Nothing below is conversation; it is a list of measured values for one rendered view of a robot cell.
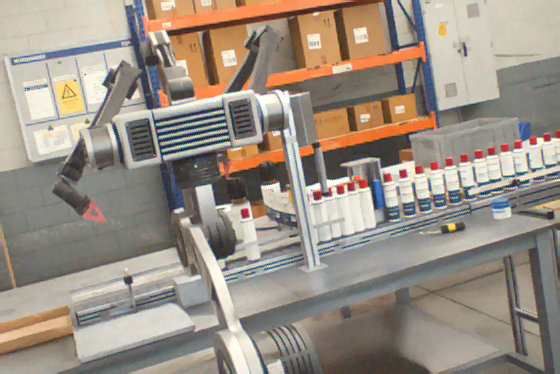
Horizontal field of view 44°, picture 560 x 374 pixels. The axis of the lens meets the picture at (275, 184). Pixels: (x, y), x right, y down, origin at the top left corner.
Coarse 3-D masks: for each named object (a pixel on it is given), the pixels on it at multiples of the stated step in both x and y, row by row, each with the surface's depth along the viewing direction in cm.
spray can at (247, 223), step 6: (240, 210) 266; (246, 210) 265; (246, 216) 265; (240, 222) 266; (246, 222) 264; (252, 222) 266; (246, 228) 265; (252, 228) 266; (246, 234) 265; (252, 234) 266; (246, 240) 266; (252, 240) 266; (252, 246) 266; (258, 246) 268; (246, 252) 268; (252, 252) 266; (258, 252) 267; (252, 258) 267; (258, 258) 267
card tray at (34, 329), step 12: (48, 312) 257; (60, 312) 258; (0, 324) 252; (12, 324) 253; (24, 324) 255; (36, 324) 254; (48, 324) 251; (60, 324) 248; (0, 336) 248; (12, 336) 245; (24, 336) 230; (36, 336) 232; (48, 336) 233; (60, 336) 234; (0, 348) 228; (12, 348) 229
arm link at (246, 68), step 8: (256, 32) 245; (248, 40) 245; (248, 48) 247; (256, 48) 249; (248, 56) 248; (256, 56) 248; (240, 64) 255; (248, 64) 250; (240, 72) 252; (248, 72) 252; (232, 80) 256; (240, 80) 254; (232, 88) 256; (240, 88) 256
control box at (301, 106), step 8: (296, 96) 251; (304, 96) 257; (296, 104) 251; (304, 104) 256; (296, 112) 252; (304, 112) 254; (312, 112) 266; (296, 120) 252; (304, 120) 252; (312, 120) 264; (296, 128) 253; (304, 128) 252; (312, 128) 262; (296, 136) 254; (304, 136) 253; (312, 136) 261; (304, 144) 253
